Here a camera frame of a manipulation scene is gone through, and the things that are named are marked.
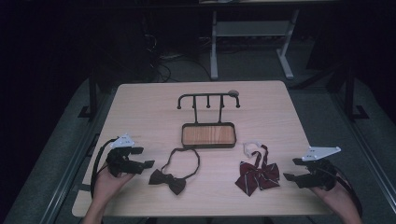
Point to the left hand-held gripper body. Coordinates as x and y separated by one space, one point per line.
120 161

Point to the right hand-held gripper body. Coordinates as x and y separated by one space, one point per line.
322 175

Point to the dark plain bow tie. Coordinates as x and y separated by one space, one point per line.
169 182

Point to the red striped bow tie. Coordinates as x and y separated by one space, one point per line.
257 177

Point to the black rack with wooden base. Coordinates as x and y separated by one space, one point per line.
208 135

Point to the person's right hand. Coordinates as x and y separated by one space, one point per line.
337 199

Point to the person's left hand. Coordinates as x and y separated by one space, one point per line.
106 186

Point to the black metal stand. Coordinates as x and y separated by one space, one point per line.
349 93
92 93

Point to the grey metal floor rail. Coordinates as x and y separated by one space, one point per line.
370 157
63 186

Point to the white metal table frame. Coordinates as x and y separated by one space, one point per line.
214 46

